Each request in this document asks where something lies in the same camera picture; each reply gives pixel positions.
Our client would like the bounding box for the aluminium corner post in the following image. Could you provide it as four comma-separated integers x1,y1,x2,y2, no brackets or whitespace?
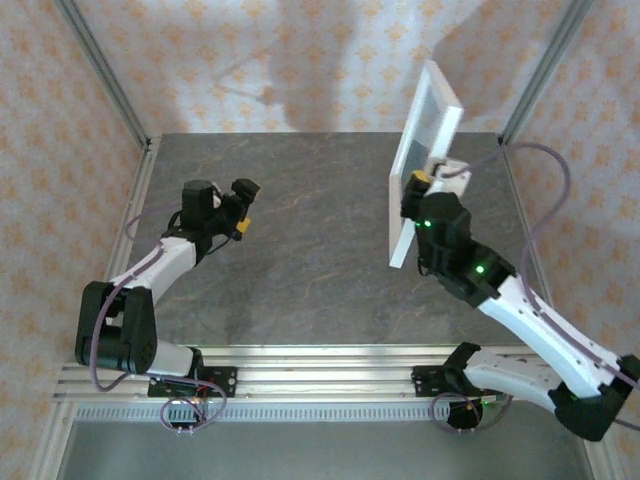
52,0,153,150
498,0,597,150

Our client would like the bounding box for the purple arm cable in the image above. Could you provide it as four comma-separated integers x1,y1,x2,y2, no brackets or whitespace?
91,209,227,435
429,142,640,435

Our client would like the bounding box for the aluminium table side rail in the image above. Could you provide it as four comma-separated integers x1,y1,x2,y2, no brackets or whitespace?
499,143,554,321
78,137,162,362

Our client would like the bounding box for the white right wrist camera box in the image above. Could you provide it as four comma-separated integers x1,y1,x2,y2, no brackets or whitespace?
426,156,472,197

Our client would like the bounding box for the grey slotted cable duct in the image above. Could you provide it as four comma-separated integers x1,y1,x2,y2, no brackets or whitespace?
72,403,584,424

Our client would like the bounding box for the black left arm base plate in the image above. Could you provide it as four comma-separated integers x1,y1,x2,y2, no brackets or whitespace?
147,366,238,399

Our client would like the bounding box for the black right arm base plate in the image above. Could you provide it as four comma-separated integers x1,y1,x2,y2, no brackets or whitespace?
409,364,506,400

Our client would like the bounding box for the aluminium table edge rail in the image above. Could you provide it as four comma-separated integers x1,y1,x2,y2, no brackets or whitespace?
79,343,571,364

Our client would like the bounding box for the white picture frame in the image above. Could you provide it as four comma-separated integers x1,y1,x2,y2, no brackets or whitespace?
387,59,464,270

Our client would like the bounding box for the wide aluminium mounting beam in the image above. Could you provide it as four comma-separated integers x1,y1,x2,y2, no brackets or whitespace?
52,360,600,403

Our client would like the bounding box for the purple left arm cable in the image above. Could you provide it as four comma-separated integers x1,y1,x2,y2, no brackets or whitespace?
91,209,227,435

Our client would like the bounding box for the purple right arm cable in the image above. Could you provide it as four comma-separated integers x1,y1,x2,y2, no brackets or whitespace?
429,142,640,435

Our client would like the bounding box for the aluminium frame leg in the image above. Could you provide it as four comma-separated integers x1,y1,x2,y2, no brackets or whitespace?
27,399,77,480
582,434,621,480

